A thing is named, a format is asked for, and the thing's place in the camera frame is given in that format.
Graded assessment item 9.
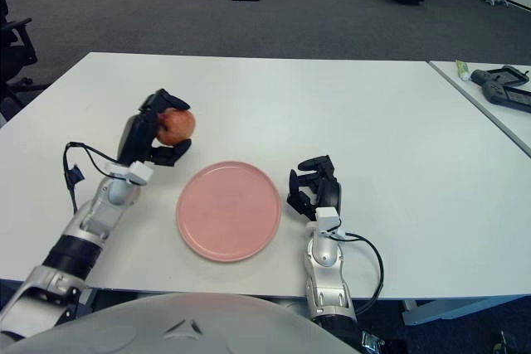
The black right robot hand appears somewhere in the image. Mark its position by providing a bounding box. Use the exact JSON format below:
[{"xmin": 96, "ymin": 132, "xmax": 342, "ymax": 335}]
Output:
[{"xmin": 285, "ymin": 155, "xmax": 343, "ymax": 222}]

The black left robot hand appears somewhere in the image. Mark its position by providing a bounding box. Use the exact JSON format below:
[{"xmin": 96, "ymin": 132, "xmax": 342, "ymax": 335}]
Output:
[{"xmin": 117, "ymin": 88, "xmax": 193, "ymax": 168}]

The red apple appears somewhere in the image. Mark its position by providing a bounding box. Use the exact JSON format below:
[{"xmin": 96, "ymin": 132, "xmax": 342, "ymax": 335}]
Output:
[{"xmin": 156, "ymin": 108, "xmax": 196, "ymax": 147}]

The pink round plate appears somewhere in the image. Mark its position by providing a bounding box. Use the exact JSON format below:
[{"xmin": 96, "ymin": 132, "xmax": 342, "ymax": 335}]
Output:
[{"xmin": 175, "ymin": 160, "xmax": 283, "ymax": 263}]

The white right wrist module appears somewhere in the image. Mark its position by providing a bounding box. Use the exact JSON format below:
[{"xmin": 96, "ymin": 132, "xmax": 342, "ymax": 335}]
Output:
[{"xmin": 315, "ymin": 206, "xmax": 346, "ymax": 240}]

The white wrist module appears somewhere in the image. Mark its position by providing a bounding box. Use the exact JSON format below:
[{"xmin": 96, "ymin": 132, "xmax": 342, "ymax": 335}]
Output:
[
  {"xmin": 315, "ymin": 206, "xmax": 346, "ymax": 240},
  {"xmin": 106, "ymin": 161, "xmax": 154, "ymax": 187}
]

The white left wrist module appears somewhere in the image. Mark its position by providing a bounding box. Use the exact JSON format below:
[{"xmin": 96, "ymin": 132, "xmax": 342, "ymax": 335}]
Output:
[{"xmin": 106, "ymin": 161, "xmax": 154, "ymax": 187}]

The black office chair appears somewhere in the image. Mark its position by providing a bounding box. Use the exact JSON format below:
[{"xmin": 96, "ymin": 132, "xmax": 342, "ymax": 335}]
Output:
[{"xmin": 0, "ymin": 0, "xmax": 49, "ymax": 121}]

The crumpled foil wrapper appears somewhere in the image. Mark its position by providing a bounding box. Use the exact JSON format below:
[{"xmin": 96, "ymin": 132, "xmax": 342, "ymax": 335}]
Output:
[{"xmin": 359, "ymin": 330, "xmax": 386, "ymax": 351}]

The black handheld controller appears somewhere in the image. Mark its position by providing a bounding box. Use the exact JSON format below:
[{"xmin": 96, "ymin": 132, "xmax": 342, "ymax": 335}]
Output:
[
  {"xmin": 481, "ymin": 80, "xmax": 531, "ymax": 114},
  {"xmin": 470, "ymin": 65, "xmax": 530, "ymax": 87}
]

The grey robot torso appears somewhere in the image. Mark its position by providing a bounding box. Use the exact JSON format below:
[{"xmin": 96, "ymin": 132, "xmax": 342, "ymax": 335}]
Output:
[{"xmin": 0, "ymin": 292, "xmax": 366, "ymax": 354}]

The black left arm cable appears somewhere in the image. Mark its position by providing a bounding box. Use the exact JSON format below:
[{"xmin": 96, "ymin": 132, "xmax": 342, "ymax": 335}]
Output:
[{"xmin": 62, "ymin": 142, "xmax": 124, "ymax": 214}]

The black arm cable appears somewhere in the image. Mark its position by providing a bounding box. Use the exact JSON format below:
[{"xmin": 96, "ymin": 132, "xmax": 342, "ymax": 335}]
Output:
[
  {"xmin": 62, "ymin": 142, "xmax": 124, "ymax": 214},
  {"xmin": 331, "ymin": 231, "xmax": 385, "ymax": 316}
]

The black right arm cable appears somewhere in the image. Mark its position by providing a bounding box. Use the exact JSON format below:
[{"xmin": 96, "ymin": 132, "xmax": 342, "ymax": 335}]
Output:
[{"xmin": 331, "ymin": 231, "xmax": 385, "ymax": 316}]

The white table leg frame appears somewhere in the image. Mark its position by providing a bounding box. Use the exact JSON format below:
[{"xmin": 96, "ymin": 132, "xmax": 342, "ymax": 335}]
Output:
[{"xmin": 401, "ymin": 294, "xmax": 528, "ymax": 326}]

